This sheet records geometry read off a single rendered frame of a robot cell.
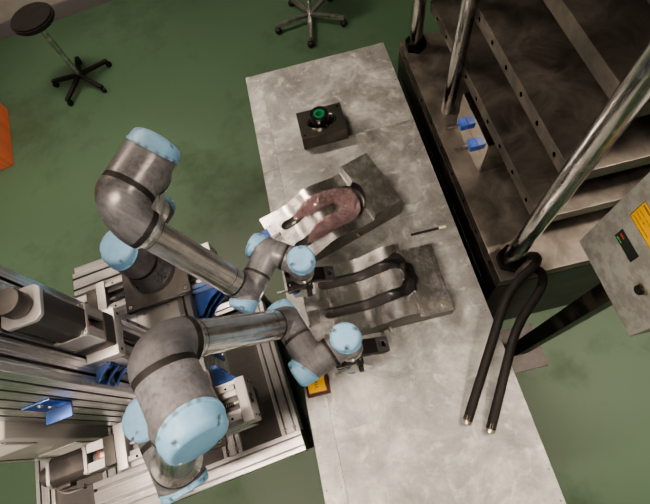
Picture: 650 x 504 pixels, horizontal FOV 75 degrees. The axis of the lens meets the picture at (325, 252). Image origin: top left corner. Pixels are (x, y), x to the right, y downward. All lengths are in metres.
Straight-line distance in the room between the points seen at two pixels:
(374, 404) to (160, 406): 0.90
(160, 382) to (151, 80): 3.22
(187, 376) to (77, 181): 2.82
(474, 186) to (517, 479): 1.05
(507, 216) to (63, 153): 3.06
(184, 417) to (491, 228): 1.34
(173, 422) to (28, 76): 3.97
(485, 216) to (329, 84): 0.96
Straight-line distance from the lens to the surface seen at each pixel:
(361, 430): 1.51
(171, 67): 3.83
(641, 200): 1.24
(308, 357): 1.05
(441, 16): 2.07
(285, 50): 3.62
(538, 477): 1.58
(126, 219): 0.97
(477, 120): 1.80
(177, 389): 0.76
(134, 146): 1.01
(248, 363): 2.22
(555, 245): 1.79
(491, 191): 1.84
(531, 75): 1.51
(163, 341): 0.79
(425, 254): 1.58
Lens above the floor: 2.31
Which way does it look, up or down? 66 degrees down
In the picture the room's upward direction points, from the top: 16 degrees counter-clockwise
